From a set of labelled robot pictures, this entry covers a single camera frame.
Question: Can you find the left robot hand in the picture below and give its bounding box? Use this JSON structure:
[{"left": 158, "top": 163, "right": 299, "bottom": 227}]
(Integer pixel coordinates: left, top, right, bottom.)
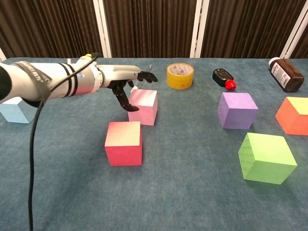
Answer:
[{"left": 96, "top": 64, "right": 159, "bottom": 113}]

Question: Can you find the pink foam cube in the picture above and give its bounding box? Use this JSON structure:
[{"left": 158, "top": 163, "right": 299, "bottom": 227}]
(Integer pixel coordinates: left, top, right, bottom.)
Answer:
[{"left": 128, "top": 89, "right": 159, "bottom": 126}]

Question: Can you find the light blue foam cube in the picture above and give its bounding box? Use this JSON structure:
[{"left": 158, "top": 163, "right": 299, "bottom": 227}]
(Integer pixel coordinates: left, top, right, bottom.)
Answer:
[{"left": 0, "top": 96, "right": 37, "bottom": 125}]

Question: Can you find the purple foam cube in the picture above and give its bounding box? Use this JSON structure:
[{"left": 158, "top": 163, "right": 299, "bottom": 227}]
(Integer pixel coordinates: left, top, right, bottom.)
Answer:
[{"left": 217, "top": 92, "right": 259, "bottom": 130}]

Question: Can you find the green foam cube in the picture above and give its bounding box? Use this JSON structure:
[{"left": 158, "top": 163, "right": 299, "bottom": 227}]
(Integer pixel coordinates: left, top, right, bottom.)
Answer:
[{"left": 238, "top": 132, "right": 298, "bottom": 185}]

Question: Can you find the orange foam cube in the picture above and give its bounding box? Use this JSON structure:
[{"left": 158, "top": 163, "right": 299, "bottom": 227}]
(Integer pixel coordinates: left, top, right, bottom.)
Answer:
[{"left": 275, "top": 96, "right": 308, "bottom": 136}]

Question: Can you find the glass test tube white stopper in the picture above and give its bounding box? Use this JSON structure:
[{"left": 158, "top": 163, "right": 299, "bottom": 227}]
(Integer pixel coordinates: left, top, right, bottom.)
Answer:
[{"left": 130, "top": 63, "right": 154, "bottom": 93}]

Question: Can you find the white drink bottle yellow cap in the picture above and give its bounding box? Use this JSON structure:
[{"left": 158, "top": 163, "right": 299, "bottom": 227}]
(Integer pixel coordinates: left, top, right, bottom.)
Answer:
[{"left": 67, "top": 53, "right": 94, "bottom": 65}]

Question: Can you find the yellow tape roll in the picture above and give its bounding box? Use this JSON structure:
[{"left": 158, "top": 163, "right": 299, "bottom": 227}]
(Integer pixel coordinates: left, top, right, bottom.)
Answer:
[{"left": 166, "top": 63, "right": 194, "bottom": 90}]

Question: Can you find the red foam cube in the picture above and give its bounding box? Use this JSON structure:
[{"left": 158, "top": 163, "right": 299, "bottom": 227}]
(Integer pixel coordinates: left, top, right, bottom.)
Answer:
[{"left": 104, "top": 121, "right": 143, "bottom": 167}]

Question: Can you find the black bottle red cap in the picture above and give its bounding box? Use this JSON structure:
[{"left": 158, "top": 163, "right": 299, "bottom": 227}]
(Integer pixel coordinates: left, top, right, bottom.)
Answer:
[{"left": 212, "top": 68, "right": 237, "bottom": 91}]

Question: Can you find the blue felt table mat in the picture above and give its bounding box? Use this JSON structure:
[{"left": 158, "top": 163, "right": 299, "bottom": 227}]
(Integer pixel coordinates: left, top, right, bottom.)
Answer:
[{"left": 0, "top": 57, "right": 308, "bottom": 231}]

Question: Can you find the brown bottle white cap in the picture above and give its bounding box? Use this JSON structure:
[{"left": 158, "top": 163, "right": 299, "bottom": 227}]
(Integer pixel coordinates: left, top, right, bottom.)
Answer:
[{"left": 268, "top": 57, "right": 305, "bottom": 93}]

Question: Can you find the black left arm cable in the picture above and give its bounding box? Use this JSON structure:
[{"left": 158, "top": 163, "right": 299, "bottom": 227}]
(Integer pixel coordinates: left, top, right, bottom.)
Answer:
[{"left": 28, "top": 52, "right": 99, "bottom": 231}]

